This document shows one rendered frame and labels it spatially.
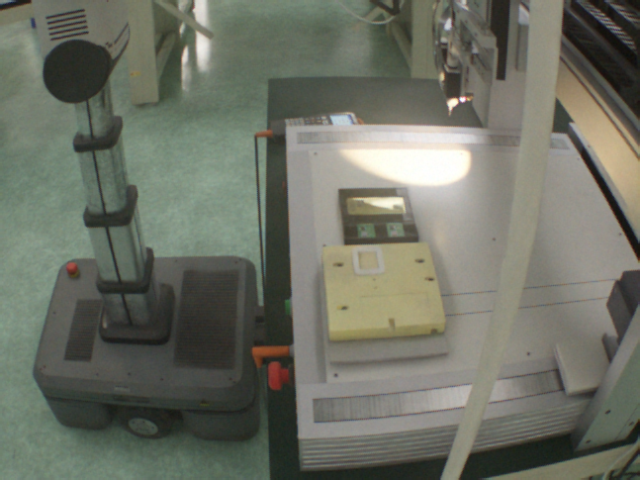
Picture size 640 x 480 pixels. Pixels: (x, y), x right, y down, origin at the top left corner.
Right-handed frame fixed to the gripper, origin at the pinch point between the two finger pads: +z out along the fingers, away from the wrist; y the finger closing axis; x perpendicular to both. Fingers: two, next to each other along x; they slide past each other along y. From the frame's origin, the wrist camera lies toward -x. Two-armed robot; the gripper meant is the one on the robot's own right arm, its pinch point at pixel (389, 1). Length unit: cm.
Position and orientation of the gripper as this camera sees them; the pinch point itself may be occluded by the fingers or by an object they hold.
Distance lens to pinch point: 106.5
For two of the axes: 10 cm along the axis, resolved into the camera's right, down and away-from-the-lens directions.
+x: -8.6, 4.0, 3.2
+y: -0.2, -6.5, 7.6
